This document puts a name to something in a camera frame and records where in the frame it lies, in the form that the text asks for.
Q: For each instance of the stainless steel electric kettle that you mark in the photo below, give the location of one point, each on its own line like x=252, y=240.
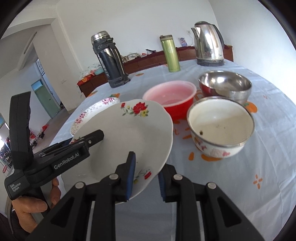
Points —
x=209, y=44

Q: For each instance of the persimmon print tablecloth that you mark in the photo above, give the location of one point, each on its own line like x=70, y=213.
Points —
x=260, y=179

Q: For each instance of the green door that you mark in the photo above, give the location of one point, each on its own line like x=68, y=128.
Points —
x=45, y=98

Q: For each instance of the black steel thermos jug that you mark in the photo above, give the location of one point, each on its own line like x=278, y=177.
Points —
x=110, y=59

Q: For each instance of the pink floral rim plate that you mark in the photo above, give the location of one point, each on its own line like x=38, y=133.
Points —
x=91, y=111

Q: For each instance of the dark red wooden sideboard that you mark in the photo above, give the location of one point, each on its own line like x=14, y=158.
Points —
x=90, y=82

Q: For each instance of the stainless steel bowl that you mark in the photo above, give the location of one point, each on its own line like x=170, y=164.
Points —
x=226, y=84

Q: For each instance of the green thermos tumbler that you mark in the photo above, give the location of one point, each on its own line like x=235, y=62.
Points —
x=170, y=52

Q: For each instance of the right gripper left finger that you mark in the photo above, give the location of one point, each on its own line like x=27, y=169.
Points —
x=89, y=209

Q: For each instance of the person's left hand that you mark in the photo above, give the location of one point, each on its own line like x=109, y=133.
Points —
x=25, y=206

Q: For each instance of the red pink plastic bowl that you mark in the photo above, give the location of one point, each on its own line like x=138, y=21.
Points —
x=174, y=96

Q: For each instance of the white enamel floral bowl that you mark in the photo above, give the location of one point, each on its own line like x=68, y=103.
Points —
x=219, y=127

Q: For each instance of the red flower white plate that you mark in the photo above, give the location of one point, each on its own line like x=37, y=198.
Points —
x=142, y=127

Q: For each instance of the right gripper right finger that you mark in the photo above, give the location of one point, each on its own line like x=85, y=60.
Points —
x=204, y=212

